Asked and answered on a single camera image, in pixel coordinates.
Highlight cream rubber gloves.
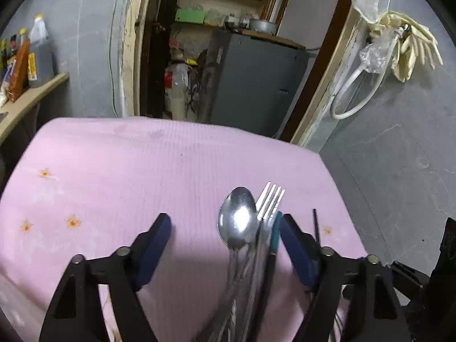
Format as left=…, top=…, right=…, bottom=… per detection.
left=370, top=11, right=444, bottom=82

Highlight white hose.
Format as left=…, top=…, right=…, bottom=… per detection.
left=329, top=28, right=396, bottom=120

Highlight wooden door frame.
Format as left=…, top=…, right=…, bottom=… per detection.
left=123, top=0, right=371, bottom=146

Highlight dark wooden door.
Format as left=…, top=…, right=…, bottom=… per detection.
left=141, top=0, right=182, bottom=118

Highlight white seasoning pouch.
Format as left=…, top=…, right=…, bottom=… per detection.
left=0, top=59, right=15, bottom=105

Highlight large dark liquid jug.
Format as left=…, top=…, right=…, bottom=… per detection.
left=28, top=14, right=56, bottom=88

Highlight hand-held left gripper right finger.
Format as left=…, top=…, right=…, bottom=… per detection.
left=280, top=214, right=410, bottom=342

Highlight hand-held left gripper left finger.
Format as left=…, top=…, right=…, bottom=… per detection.
left=38, top=213, right=172, bottom=342

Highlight thin black chopstick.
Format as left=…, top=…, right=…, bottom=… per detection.
left=312, top=209, right=321, bottom=248

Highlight pink embroidered cloth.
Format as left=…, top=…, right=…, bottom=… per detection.
left=0, top=116, right=369, bottom=342

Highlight wooden wall shelf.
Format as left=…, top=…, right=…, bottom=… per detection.
left=0, top=72, right=70, bottom=143

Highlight metal spoon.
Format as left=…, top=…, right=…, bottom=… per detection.
left=192, top=187, right=258, bottom=342

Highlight metal pot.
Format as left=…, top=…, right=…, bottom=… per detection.
left=249, top=19, right=278, bottom=35

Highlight white plastic container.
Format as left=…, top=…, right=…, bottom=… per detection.
left=164, top=62, right=189, bottom=120

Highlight grey metal cabinet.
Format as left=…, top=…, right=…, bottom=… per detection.
left=205, top=28, right=310, bottom=138

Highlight green box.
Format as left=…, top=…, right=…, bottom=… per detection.
left=175, top=7, right=206, bottom=25

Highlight brown snack packet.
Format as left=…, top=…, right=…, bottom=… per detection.
left=7, top=28, right=31, bottom=102

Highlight dark soy sauce bottle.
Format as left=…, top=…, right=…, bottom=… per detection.
left=7, top=35, right=18, bottom=65

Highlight clear plastic bag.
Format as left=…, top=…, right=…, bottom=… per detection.
left=349, top=0, right=392, bottom=75

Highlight metal fork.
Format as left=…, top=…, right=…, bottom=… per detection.
left=228, top=182, right=286, bottom=342

